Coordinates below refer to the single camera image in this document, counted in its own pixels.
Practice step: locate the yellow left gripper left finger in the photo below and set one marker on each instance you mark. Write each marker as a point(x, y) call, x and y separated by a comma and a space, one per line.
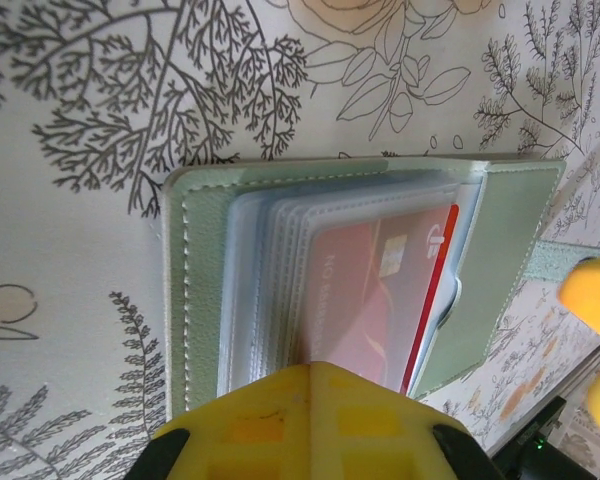
point(250, 440)

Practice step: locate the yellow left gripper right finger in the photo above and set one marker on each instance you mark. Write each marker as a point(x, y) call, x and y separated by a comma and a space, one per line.
point(380, 440)

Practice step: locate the clear plastic container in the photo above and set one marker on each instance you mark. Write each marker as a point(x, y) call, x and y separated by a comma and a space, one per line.
point(500, 280)

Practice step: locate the red small box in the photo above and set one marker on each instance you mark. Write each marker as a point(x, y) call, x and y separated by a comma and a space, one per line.
point(365, 310)

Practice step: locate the floral print tablecloth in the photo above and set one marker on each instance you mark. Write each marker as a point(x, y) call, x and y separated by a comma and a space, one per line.
point(105, 225)

